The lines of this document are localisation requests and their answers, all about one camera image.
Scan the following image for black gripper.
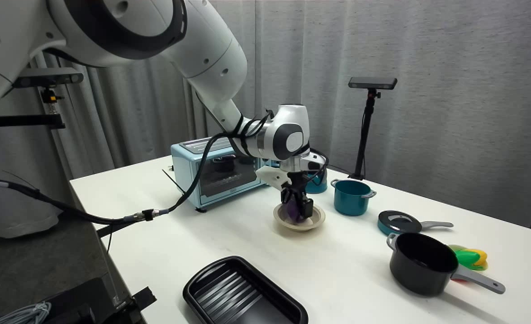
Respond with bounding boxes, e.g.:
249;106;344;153
281;173;314;219

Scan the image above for purple plushy ball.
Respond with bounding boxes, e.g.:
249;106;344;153
287;203;307;223

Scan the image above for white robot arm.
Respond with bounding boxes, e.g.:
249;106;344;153
0;0;325;221

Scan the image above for cream bowl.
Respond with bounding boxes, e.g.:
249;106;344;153
274;205;326;232

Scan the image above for teal toy kettle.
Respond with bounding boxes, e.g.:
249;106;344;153
307;160;328;194

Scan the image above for teal toy pot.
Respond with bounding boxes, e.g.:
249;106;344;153
332;178;377;216

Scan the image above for light blue toy oven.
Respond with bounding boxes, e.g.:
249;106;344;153
172;137;265;209

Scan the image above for small teal frying pan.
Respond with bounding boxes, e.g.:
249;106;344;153
379;210;452;236

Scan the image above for black baking tray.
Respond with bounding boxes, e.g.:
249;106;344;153
182;255;308;324

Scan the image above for black saucepan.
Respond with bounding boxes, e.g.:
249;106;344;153
388;232;506;297

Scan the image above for green yellow plush toy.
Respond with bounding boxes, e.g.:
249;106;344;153
452;245;488;270

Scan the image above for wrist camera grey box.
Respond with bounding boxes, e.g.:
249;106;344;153
256;165;292;189

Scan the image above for black camera on stand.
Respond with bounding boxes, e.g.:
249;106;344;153
348;77;398;180

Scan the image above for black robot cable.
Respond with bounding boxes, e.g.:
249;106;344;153
0;113;272;227

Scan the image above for left camera on mount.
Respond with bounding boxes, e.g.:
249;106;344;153
13;68;83;88

